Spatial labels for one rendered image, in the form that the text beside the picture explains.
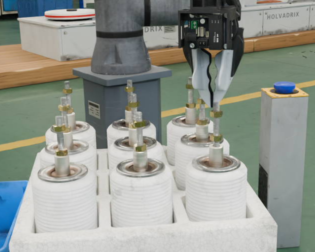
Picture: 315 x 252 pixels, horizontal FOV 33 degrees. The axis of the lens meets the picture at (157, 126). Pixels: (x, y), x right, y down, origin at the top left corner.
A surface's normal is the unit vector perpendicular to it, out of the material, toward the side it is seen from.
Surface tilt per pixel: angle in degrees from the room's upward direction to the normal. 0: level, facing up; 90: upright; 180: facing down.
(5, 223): 88
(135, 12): 109
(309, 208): 0
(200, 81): 87
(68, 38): 90
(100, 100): 90
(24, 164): 0
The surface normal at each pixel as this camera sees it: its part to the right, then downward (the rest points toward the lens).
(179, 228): -0.02, -0.96
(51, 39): -0.82, 0.18
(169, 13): 0.07, 0.66
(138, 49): 0.67, -0.11
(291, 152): 0.11, 0.29
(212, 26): -0.29, 0.28
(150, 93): 0.57, 0.22
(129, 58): 0.31, -0.04
